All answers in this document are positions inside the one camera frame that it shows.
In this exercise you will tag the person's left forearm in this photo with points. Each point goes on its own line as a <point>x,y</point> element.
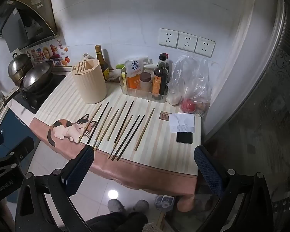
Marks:
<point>7,217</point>

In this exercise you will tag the blue base cabinet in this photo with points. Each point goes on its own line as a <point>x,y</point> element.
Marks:
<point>12,128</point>

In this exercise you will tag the clear plastic jug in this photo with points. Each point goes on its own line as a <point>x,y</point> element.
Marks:
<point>164,201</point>

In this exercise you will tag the row of wooden chopsticks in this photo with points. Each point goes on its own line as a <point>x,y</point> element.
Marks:
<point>124,123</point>

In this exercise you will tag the white folded paper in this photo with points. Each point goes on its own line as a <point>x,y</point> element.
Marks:
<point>182,123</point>

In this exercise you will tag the steel steamer pot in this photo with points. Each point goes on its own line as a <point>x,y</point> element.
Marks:
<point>18,67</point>

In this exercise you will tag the black smartphone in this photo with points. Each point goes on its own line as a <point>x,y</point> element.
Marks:
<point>184,137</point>

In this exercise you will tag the yellow seasoning box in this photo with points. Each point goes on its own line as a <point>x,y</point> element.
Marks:
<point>123,77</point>

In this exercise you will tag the orange seasoning packet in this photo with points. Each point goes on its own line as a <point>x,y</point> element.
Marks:
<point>133,81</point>

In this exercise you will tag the striped cat print tablecloth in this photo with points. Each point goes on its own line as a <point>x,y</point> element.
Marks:
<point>154,154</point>

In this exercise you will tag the clear plastic organizer bin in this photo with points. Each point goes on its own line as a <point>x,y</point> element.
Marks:
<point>137,94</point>

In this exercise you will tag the white seasoning bag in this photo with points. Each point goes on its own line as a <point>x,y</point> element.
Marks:
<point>135,65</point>

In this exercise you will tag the steel wok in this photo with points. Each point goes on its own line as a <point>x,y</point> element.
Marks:
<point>36,77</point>

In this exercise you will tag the dark sauce bottle black cap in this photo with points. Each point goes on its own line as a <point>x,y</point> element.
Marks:
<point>163,57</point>

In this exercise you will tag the red tomato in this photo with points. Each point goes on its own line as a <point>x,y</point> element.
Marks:
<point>187,105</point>

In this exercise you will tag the grey slipper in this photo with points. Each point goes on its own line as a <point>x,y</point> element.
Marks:
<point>116,205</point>
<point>141,206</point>

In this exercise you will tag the person's legs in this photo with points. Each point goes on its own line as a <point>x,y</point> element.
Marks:
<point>116,222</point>

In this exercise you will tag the light bamboo chopstick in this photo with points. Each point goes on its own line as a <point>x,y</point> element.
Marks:
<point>120,136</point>

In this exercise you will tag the black range hood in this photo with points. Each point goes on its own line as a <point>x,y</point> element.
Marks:
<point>19,24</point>

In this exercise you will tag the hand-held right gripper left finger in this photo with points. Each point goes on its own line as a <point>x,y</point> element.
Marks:
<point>80,166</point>

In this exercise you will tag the beige ribbed utensil holder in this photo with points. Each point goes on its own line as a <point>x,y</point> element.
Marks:
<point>89,84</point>

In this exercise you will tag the brown lidded jar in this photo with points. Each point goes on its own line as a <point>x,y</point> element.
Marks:
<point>145,81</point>

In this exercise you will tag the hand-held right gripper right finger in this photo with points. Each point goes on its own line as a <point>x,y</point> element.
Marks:
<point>207,169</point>

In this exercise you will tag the yellow capped oil bottle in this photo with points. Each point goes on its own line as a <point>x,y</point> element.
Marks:
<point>102,65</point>

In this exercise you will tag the dark sauce bottle orange label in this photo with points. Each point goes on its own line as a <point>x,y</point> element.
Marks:
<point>159,77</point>

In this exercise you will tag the colourful wall stickers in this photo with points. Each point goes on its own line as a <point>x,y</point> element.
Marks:
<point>48,53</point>

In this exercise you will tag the white wall socket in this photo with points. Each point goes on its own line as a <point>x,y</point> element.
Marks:
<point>187,41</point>
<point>168,38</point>
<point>205,47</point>

